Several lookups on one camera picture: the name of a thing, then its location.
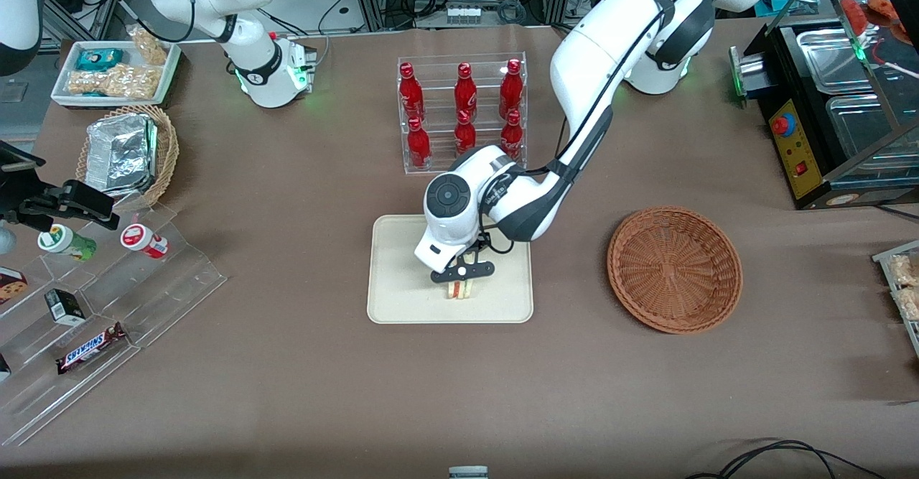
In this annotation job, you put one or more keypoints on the long nut brittle bag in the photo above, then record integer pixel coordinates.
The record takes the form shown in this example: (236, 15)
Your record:
(115, 82)

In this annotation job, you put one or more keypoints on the red emergency stop button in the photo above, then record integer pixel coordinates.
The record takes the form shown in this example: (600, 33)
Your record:
(784, 124)

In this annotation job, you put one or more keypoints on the black box with white print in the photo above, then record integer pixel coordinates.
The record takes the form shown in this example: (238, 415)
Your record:
(3, 368)

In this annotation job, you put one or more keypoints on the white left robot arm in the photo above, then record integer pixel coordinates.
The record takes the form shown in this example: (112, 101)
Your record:
(596, 55)

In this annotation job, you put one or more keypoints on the clear acrylic bottle rack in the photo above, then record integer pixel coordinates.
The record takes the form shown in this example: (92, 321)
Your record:
(488, 62)

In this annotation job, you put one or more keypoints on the light wicker basket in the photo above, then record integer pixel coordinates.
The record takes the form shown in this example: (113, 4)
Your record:
(166, 152)

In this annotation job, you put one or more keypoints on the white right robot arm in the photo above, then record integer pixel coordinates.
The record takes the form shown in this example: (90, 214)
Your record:
(251, 34)

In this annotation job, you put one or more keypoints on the triangle sandwich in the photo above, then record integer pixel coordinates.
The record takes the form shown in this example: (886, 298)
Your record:
(461, 289)

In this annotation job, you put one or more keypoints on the white power strip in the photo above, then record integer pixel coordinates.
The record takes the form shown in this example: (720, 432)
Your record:
(463, 14)

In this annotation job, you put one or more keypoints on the small black barcode box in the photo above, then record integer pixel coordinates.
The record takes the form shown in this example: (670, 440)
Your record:
(66, 307)

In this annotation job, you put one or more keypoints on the cookie print box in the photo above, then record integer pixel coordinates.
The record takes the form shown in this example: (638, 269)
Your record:
(13, 285)

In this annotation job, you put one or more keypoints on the clear acrylic stepped shelf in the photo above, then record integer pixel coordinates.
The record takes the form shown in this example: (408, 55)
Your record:
(165, 285)

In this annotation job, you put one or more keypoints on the red capped small bottle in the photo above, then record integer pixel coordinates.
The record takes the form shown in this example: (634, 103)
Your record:
(143, 240)

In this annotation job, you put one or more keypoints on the white snack tray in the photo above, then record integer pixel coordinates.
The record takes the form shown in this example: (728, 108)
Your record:
(64, 97)

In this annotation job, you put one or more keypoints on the teal snack packet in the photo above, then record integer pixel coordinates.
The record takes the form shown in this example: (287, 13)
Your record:
(99, 59)

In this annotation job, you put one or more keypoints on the green capped small bottle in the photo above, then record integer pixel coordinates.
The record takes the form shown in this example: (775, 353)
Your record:
(68, 243)

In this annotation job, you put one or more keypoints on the black food warmer cabinet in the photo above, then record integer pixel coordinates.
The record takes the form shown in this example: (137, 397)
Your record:
(811, 149)

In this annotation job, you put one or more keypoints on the small nut snack bag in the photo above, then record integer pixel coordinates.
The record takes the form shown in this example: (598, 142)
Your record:
(149, 47)

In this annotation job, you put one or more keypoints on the Snickers chocolate bar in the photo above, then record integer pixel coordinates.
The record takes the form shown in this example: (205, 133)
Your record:
(92, 348)

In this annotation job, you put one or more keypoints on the grey device at table edge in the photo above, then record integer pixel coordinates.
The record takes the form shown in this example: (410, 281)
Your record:
(468, 472)

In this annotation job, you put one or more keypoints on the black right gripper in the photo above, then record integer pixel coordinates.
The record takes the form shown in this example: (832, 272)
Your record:
(37, 200)

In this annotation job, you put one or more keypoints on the cream rectangular tray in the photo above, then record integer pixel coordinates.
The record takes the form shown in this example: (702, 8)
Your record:
(402, 285)

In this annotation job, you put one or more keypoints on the red cola bottle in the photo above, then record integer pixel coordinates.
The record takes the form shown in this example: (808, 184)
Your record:
(510, 85)
(418, 145)
(511, 138)
(464, 136)
(409, 91)
(465, 91)

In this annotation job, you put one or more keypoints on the brown round wicker basket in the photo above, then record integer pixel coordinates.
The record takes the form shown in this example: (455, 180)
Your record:
(675, 271)

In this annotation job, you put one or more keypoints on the silver foil packet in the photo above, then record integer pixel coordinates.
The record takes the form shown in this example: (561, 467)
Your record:
(118, 152)

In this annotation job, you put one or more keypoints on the clear tray with snacks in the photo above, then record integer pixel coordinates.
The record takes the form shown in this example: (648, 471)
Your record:
(906, 285)

